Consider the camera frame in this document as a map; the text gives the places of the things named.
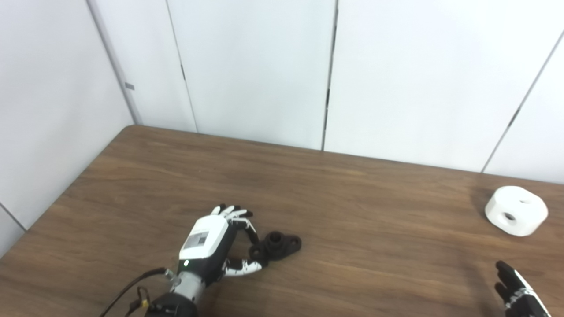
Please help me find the black flanged holder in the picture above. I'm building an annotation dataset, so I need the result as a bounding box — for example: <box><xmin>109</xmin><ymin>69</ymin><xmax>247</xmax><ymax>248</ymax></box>
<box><xmin>249</xmin><ymin>231</ymin><xmax>302</xmax><ymax>261</ymax></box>

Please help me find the round white piece with holes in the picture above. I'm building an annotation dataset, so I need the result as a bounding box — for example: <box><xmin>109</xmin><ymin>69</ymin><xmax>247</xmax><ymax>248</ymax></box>
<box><xmin>485</xmin><ymin>186</ymin><xmax>549</xmax><ymax>237</ymax></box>

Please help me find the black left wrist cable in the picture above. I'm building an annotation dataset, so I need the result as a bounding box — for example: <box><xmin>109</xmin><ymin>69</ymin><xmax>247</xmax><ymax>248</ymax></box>
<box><xmin>100</xmin><ymin>267</ymin><xmax>170</xmax><ymax>317</ymax></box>

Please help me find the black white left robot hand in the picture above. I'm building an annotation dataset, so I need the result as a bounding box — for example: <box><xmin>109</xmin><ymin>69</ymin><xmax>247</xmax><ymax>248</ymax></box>
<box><xmin>178</xmin><ymin>204</ymin><xmax>268</xmax><ymax>287</ymax></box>

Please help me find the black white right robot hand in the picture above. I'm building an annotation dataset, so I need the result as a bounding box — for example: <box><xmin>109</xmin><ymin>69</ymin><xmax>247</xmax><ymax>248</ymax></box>
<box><xmin>494</xmin><ymin>261</ymin><xmax>551</xmax><ymax>317</ymax></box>

